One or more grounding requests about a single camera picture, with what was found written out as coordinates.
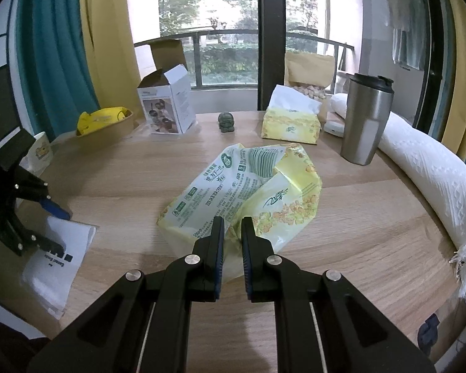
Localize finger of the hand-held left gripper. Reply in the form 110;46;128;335
15;177;71;221
6;218;65;258

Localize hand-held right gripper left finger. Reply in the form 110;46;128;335
27;216;226;373

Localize white printed carton box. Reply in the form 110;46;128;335
137;65;197;135

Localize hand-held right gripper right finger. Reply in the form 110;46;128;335
241;217;437;373

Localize teal curtain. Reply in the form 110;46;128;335
16;0;100;136

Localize rolled white fringed towel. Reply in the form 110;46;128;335
330;93;466;302

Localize small green figurine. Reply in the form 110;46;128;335
217;112;235;135

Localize stainless steel tumbler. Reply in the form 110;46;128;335
340;72;395;166

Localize black balcony railing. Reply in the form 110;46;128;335
134;29;356;87

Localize yellow plastic bag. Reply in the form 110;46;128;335
77;107;130;136

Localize blue slipper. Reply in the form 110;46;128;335
417;313;442;357

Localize hanging clothes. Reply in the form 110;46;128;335
388;0;428;71

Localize yellow-green tissue wrapper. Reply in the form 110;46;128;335
156;142;323;284

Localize black window frame post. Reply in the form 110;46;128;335
257;0;287;112

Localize white mug with yellow print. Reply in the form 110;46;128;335
21;131;54;177

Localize yellow curtain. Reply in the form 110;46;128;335
439;0;466;160
80;0;146;126

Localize white packet with black squares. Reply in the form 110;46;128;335
21;215;98;321

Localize yellow tissue pack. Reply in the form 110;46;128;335
261;84;323;145

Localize kraft paper snack bag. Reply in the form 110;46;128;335
284;52;336;122

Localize brown cardboard tray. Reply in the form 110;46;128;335
75;109;135;149

